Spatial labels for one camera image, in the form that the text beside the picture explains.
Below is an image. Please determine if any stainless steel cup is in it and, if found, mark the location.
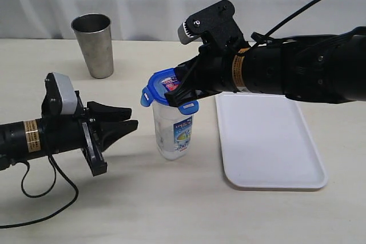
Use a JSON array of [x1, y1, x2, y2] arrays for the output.
[[71, 13, 114, 79]]

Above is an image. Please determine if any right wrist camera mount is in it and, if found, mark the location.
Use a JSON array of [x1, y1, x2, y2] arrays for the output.
[[177, 0, 246, 50]]

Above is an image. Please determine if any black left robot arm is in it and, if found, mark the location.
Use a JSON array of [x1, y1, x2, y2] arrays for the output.
[[1, 91, 138, 176]]

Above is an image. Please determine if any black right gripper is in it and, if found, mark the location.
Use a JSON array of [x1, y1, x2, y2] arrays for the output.
[[165, 41, 249, 107]]

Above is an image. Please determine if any clear plastic container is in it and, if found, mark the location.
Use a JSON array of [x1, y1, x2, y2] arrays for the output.
[[152, 101, 194, 161]]

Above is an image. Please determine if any blue plastic lid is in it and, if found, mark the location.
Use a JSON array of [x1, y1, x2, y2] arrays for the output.
[[140, 68, 199, 119]]

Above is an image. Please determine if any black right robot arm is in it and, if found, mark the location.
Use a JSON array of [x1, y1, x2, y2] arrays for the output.
[[165, 26, 365, 107]]

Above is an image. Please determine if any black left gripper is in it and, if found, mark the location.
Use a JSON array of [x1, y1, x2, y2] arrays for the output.
[[39, 91, 138, 176]]

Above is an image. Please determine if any white rectangular tray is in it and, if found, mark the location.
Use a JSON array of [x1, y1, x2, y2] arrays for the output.
[[215, 93, 328, 191]]

